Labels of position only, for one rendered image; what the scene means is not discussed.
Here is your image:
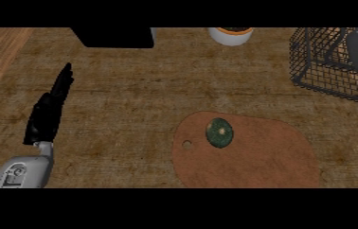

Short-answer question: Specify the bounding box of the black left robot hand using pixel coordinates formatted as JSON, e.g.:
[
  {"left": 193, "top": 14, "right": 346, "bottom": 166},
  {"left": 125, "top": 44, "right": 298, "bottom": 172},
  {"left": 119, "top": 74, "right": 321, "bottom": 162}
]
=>
[{"left": 22, "top": 62, "right": 75, "bottom": 146}]

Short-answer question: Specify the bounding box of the brown wooden cutting board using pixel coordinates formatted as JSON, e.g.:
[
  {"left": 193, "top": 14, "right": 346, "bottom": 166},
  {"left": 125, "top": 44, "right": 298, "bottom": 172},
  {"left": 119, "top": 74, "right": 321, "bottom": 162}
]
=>
[{"left": 170, "top": 111, "right": 321, "bottom": 189}]

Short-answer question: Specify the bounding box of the black box appliance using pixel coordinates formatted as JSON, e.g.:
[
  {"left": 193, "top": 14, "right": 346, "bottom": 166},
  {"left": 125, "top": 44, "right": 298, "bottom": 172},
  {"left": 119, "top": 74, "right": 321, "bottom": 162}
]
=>
[{"left": 69, "top": 27, "right": 155, "bottom": 49}]

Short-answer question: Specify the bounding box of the white pot with orange rim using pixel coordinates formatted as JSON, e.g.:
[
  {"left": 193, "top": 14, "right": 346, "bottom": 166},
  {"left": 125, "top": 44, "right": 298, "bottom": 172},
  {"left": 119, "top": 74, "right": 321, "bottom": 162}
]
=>
[{"left": 207, "top": 27, "right": 254, "bottom": 47}]

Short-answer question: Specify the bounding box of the black wire tiered basket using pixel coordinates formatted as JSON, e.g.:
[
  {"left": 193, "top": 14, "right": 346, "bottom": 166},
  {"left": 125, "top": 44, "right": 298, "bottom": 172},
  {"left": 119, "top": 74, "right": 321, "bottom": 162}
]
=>
[{"left": 288, "top": 27, "right": 358, "bottom": 102}]

